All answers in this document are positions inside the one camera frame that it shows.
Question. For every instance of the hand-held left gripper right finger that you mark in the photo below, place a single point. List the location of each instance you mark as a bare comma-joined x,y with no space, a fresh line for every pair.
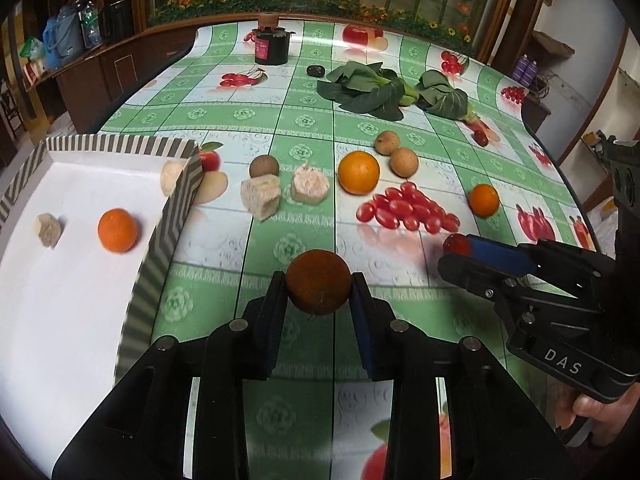
361,325

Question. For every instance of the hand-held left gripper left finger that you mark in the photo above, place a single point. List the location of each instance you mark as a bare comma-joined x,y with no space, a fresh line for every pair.
274,330

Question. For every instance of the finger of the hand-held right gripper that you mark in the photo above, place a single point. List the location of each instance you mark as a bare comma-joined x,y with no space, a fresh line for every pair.
465,270
500,255

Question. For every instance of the red date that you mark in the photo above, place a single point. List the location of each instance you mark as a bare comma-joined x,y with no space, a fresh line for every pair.
456,245
481,136

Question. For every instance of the small orange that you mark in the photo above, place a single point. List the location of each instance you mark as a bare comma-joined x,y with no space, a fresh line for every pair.
484,200

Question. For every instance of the orange with stem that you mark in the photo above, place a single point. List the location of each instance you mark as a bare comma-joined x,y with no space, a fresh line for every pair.
318,282

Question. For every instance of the tan longan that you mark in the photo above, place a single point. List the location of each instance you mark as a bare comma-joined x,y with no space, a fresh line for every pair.
404,161
386,142

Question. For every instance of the sugarcane piece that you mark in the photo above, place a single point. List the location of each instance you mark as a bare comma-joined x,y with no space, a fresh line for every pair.
260,197
48,230
171,177
310,185

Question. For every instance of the large orange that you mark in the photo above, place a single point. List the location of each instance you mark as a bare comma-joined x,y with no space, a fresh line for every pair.
358,172

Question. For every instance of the dark brown longan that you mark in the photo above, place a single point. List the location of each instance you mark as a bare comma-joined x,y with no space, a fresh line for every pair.
263,166

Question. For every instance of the white box with striped rim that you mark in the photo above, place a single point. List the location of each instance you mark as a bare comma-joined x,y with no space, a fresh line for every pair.
75,310

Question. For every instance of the person's right hand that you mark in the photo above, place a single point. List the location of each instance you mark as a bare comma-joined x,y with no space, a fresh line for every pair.
592,410

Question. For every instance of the bok choy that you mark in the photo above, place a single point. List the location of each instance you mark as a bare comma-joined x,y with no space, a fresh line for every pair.
365,87
442,95

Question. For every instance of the purple bottle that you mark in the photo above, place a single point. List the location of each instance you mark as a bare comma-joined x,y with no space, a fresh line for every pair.
521,67
532,72

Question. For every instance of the green checked fruit-print tablecloth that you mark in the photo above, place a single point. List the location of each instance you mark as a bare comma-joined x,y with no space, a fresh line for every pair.
310,135

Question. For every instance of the brown cardboard piece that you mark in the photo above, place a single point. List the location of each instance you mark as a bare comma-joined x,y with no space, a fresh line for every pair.
552,42

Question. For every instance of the small black oval object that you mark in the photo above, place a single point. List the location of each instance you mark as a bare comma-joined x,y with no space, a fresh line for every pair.
315,70

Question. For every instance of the dark jar with cork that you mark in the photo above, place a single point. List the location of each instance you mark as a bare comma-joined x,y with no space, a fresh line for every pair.
272,42

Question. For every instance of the wooden cabinet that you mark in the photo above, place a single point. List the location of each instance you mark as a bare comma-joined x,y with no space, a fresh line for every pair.
130,65

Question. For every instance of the wooden chair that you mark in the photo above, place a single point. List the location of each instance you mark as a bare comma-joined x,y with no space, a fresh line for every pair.
11,110

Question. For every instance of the black kettle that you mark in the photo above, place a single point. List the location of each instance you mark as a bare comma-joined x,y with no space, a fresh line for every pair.
117,17

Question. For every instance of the red and white box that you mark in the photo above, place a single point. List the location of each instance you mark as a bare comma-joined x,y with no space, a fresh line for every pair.
31,72

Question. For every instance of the clear water bottle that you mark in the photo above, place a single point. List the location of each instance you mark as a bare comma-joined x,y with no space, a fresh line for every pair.
90,25

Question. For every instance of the blue thermos jug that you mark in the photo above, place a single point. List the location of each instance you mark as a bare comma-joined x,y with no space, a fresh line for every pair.
67,35

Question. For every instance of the blue plastic pitcher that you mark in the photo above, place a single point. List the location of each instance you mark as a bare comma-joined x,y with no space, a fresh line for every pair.
50,45

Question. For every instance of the green bag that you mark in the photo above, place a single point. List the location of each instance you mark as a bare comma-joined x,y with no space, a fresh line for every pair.
32,50

